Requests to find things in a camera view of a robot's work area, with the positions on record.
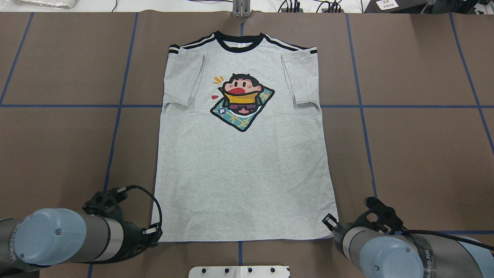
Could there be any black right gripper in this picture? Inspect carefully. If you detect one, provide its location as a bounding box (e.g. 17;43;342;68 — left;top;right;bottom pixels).
322;213;348;242

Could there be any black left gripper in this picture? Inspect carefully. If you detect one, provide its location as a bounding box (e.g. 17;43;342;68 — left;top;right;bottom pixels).
123;222;162;257

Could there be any grey cartoon print t-shirt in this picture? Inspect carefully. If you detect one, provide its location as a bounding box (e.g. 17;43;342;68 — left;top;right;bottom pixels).
152;31;338;242

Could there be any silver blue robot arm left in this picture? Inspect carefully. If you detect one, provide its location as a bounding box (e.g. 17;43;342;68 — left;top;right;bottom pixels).
0;208;162;277

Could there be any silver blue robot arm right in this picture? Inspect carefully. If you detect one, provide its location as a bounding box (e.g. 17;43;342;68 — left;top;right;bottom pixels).
322;214;494;278

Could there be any black laptop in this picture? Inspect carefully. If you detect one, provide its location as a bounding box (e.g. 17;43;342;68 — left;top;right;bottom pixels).
364;0;436;14

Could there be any clear plastic bag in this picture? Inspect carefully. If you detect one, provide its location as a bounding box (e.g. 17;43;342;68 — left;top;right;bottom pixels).
13;0;77;9

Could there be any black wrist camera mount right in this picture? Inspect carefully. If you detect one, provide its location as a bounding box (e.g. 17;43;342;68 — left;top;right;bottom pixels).
354;197;404;235

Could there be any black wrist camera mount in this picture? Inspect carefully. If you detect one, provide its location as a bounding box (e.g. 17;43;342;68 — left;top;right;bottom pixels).
82;187;128;221
354;197;404;235

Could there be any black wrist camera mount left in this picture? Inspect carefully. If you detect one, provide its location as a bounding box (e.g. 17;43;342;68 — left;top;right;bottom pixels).
82;187;128;221

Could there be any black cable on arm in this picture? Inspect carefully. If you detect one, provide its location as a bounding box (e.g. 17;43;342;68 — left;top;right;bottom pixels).
116;185;163;232

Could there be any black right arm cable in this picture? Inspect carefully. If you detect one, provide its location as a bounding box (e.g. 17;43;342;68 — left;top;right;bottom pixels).
401;229;494;247

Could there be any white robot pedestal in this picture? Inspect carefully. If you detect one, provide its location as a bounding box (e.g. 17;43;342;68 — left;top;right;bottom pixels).
188;265;291;278

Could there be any aluminium frame post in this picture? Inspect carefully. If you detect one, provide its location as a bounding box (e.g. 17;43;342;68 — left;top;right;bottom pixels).
232;0;252;18

